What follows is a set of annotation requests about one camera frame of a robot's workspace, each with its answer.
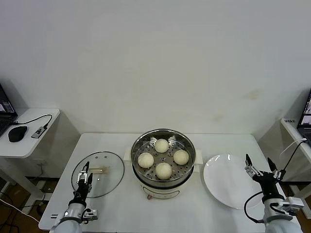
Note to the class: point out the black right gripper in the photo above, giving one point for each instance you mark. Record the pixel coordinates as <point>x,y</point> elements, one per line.
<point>268,183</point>

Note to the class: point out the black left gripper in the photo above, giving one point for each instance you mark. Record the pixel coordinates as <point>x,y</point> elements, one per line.
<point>83,189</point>

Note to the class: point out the round glass pot lid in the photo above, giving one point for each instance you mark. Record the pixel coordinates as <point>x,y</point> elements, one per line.
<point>109,177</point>

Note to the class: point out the white steamed baozi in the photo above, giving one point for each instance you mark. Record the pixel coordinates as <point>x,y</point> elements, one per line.
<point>164,170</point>
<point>181,157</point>
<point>161,145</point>
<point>145,160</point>

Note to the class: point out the stainless steel steamer basket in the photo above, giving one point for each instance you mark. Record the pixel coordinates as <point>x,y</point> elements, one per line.
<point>145,148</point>

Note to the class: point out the round white plate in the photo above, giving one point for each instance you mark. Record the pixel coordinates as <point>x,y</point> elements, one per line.
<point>223,179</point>

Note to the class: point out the small printed table sticker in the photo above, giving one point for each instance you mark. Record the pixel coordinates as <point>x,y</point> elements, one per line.
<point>289,121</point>

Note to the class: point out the grey usb hub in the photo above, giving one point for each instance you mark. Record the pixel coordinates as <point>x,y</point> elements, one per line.
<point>39,132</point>

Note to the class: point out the white side table with mouse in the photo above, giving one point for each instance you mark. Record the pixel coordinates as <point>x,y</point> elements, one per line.
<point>29,145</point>

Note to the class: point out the black laptop with pink windows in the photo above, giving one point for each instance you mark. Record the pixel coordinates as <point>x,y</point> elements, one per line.
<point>306,114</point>

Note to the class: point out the cream electric cooking pot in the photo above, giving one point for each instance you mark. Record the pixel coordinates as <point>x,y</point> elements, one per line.
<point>160,191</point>

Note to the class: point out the black computer mouse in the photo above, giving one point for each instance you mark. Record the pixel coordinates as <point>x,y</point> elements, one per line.
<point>17,134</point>

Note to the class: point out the black laptop beside mouse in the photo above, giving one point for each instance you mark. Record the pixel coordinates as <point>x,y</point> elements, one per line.
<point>5,116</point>

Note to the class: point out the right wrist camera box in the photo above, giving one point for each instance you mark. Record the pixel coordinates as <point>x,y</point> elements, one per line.
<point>294,205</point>

